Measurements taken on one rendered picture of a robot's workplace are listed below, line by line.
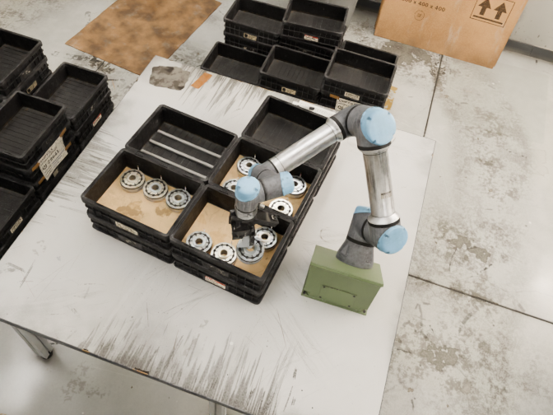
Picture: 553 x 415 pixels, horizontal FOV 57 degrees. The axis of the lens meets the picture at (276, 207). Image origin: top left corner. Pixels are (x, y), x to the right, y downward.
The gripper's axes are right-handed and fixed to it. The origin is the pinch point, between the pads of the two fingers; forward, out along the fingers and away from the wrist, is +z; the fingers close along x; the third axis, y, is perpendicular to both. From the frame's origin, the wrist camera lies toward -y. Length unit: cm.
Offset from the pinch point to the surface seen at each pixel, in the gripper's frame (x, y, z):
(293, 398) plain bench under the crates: 51, -7, 29
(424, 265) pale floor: -21, -115, 100
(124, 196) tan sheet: -40, 44, 16
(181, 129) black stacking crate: -74, 16, 17
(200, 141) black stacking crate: -65, 9, 17
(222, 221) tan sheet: -20.2, 6.3, 16.3
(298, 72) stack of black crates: -154, -68, 62
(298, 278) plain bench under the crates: 4.9, -21.3, 29.3
